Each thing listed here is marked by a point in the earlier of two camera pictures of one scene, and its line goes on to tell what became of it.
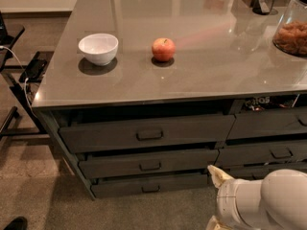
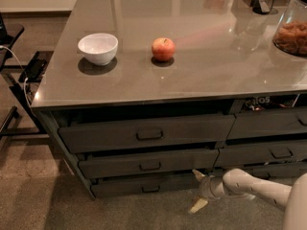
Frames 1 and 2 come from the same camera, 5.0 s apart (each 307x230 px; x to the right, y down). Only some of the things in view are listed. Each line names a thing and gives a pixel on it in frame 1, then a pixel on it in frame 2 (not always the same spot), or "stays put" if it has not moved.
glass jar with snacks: [291, 34] stays put
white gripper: [226, 199] to [206, 188]
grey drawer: [160, 185] stays put
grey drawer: [267, 123] stays put
